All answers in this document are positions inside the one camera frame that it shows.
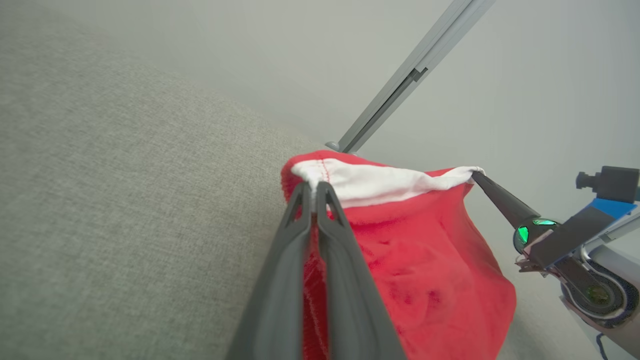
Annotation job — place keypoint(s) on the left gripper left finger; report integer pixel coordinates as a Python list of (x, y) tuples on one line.
[(280, 300)]

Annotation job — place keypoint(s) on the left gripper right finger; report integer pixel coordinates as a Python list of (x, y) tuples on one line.
[(350, 300)]

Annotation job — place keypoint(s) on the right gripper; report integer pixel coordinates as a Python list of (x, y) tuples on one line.
[(532, 232)]

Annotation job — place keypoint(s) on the red white-trimmed garment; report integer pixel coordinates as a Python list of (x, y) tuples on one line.
[(425, 270)]

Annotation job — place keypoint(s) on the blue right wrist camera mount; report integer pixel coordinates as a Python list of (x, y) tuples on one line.
[(570, 232)]

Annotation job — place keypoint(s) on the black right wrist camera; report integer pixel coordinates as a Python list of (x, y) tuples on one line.
[(617, 184)]

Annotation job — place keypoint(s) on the grey metal partition post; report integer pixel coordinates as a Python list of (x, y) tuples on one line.
[(400, 80)]

